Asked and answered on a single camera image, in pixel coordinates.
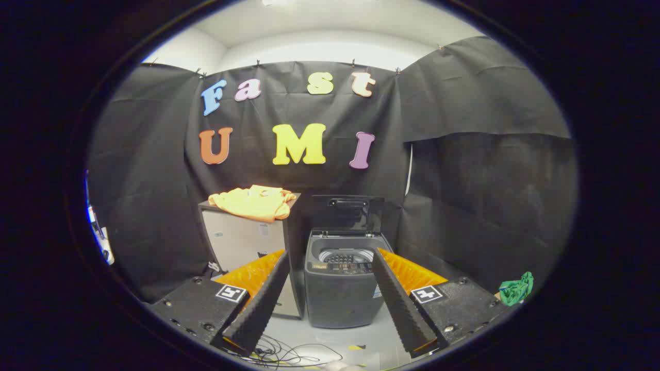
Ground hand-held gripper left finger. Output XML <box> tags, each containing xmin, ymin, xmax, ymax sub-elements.
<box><xmin>150</xmin><ymin>249</ymin><xmax>292</xmax><ymax>357</ymax></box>

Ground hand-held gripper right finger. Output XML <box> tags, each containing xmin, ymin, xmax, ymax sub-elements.
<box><xmin>371</xmin><ymin>247</ymin><xmax>508</xmax><ymax>359</ymax></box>

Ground grey washing machine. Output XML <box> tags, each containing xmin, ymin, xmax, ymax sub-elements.
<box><xmin>304</xmin><ymin>230</ymin><xmax>395</xmax><ymax>329</ymax></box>

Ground orange polo shirt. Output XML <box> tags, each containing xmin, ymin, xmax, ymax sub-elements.
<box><xmin>208</xmin><ymin>184</ymin><xmax>299</xmax><ymax>223</ymax></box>

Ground grey cabinet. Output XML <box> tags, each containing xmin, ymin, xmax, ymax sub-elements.
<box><xmin>199</xmin><ymin>193</ymin><xmax>306</xmax><ymax>320</ymax></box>

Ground green cloth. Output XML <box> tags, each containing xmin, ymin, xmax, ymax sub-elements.
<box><xmin>499</xmin><ymin>272</ymin><xmax>534</xmax><ymax>307</ymax></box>

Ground white and blue object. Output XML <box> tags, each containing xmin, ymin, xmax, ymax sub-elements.
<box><xmin>85</xmin><ymin>170</ymin><xmax>115</xmax><ymax>266</ymax></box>

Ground black floor cables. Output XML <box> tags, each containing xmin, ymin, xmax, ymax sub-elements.
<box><xmin>242</xmin><ymin>334</ymin><xmax>343</xmax><ymax>367</ymax></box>

